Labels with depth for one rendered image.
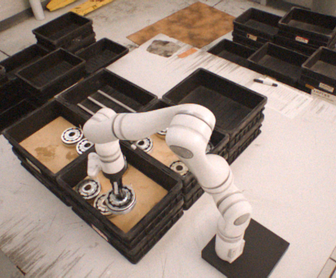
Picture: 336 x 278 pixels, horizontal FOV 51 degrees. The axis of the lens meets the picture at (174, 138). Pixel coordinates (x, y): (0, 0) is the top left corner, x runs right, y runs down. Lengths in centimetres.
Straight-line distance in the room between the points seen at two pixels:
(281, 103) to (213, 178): 119
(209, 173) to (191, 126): 16
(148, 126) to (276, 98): 127
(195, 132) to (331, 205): 100
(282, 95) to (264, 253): 97
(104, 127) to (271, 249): 79
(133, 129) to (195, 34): 311
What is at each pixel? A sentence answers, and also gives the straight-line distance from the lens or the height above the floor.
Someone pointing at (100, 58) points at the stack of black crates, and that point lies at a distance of 302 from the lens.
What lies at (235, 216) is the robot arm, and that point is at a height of 107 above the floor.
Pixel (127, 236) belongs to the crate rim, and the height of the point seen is 93.
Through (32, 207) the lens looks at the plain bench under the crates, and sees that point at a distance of 169.
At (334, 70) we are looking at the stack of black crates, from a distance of 270.
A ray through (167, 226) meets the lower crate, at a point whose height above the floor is 74.
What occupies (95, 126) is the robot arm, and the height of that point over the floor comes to 135.
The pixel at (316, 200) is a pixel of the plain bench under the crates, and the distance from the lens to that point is 163.
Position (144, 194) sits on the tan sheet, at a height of 83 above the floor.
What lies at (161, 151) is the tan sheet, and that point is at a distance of 156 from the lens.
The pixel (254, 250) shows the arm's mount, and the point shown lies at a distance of 140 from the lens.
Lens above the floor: 200
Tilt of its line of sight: 47 degrees down
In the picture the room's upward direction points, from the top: 5 degrees counter-clockwise
